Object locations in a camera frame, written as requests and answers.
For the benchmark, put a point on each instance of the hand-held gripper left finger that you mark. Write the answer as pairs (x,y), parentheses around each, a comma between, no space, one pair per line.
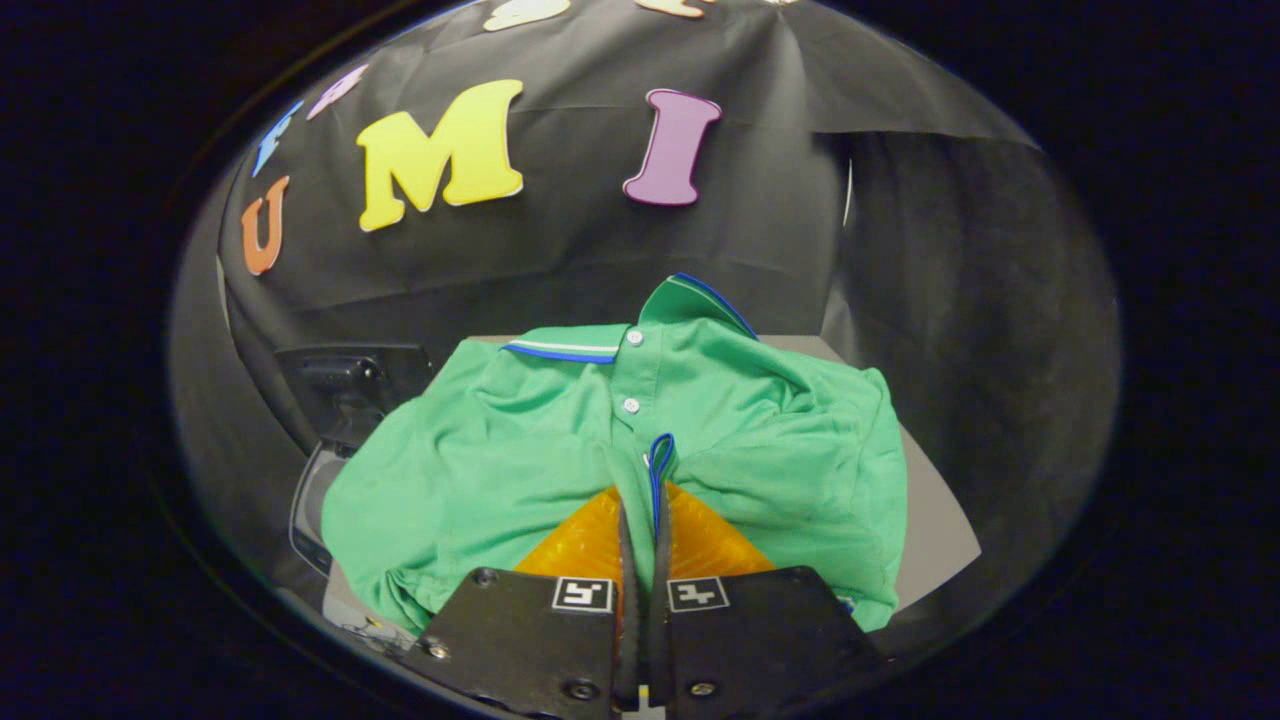
(530,640)

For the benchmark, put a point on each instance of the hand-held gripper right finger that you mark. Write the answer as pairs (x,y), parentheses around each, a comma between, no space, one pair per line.
(760,640)

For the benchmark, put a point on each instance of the green polo shirt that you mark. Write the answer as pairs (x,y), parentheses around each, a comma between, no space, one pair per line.
(500,450)

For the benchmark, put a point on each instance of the grey washing machine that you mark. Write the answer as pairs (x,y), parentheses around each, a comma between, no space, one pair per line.
(312,500)

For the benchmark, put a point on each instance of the dark washing machine lid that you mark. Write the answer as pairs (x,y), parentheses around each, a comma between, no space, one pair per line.
(350,380)

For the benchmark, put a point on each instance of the grey metal cabinet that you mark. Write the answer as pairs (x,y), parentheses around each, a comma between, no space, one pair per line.
(930,520)

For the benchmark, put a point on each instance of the black backdrop cloth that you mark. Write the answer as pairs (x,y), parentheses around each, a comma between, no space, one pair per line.
(560,250)

